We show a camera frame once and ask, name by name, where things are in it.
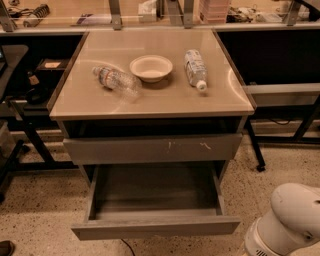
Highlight grey drawer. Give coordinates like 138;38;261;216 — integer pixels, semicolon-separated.
72;162;240;240
63;133;242;165

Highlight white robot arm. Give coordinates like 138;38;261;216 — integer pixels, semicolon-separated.
237;183;320;256

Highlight grey drawer cabinet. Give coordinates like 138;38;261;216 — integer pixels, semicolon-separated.
46;28;258;188

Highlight grey top drawer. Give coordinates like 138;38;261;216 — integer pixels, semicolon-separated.
63;133;242;165

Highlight clear plastic water bottle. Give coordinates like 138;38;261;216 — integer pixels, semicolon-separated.
92;66;142;101

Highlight white paper bowl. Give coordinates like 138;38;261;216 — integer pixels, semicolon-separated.
129;55;173;83

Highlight white labelled plastic bottle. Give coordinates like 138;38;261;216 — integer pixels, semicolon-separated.
184;49;207;92

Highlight white tissue box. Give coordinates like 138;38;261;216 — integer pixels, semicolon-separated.
138;0;157;22

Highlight pink stacked trays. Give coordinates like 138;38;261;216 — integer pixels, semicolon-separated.
199;0;231;24

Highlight dark box with label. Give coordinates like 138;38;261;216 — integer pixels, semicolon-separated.
37;59;69;70

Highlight black coiled tool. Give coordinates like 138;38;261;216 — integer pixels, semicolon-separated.
23;4;50;27

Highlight dark shoe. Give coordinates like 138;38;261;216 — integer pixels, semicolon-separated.
0;241;15;256

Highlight black floor cable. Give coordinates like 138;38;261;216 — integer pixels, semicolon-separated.
120;238;137;256

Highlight grey table frame right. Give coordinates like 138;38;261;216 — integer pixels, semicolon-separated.
243;83;320;172

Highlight black desk frame left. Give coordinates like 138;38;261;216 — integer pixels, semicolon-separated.
0;44;79;204

